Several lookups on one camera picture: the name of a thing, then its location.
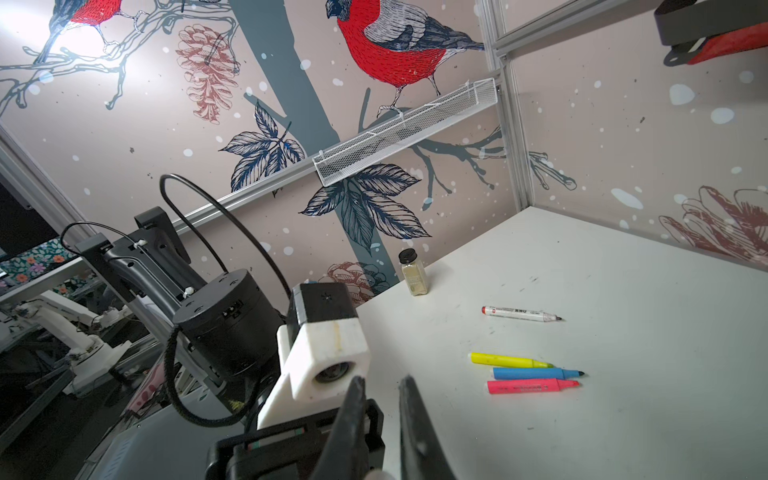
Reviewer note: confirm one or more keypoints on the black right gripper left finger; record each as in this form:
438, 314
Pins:
345, 454

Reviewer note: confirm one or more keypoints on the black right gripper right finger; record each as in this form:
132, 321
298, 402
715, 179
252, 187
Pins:
421, 454

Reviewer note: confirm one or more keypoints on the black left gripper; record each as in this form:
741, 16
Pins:
293, 450

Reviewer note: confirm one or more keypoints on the white marker pen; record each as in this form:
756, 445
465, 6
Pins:
520, 314

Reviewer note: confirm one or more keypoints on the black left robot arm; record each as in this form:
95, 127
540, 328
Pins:
226, 324

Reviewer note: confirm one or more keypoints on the blue highlighter pen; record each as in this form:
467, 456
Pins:
500, 373

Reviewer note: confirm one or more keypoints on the yellow highlighter pen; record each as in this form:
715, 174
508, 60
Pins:
507, 361

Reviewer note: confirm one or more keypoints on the pink highlighter pen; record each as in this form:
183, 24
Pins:
498, 387

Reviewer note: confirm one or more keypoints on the small glass spice jar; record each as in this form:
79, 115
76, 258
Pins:
413, 272

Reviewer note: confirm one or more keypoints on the red cassava chips bag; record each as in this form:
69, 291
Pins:
746, 39

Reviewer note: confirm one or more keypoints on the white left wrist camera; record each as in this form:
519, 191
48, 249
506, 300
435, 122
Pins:
321, 349

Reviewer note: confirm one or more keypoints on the white mesh wall shelf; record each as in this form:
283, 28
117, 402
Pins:
402, 131

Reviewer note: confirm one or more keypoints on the black wire wall basket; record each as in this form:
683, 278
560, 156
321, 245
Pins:
684, 26

